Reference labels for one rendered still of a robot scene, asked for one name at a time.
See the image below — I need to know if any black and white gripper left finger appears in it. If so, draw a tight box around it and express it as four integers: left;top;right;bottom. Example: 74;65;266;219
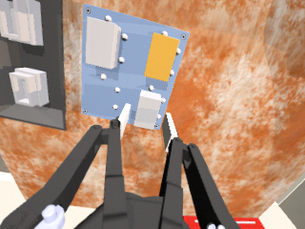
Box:
0;103;131;229

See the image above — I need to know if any orange-yellow rectangular block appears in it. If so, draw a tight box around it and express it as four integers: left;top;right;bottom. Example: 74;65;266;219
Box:
144;32;179;82

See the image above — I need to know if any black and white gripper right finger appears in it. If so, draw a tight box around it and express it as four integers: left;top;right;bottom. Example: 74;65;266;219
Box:
158;113;241;229

